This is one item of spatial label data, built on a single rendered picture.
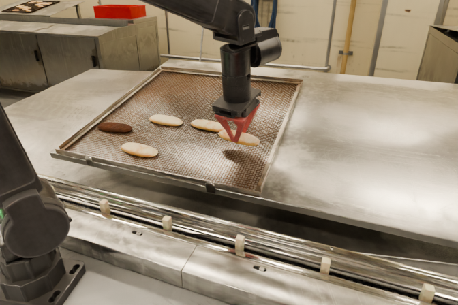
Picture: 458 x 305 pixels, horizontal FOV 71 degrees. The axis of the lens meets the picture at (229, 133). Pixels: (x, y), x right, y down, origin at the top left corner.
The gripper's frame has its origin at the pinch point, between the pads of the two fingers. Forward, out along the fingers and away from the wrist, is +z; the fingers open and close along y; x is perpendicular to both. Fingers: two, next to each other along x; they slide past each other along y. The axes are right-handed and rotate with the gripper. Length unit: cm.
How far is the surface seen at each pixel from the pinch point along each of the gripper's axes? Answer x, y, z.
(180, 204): 6.9, -14.7, 11.4
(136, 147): 21.5, -10.1, 3.6
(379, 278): -32.6, -16.9, 6.8
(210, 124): 10.6, 5.1, 3.5
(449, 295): -41.6, -15.4, 6.7
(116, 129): 32.1, -6.2, 3.8
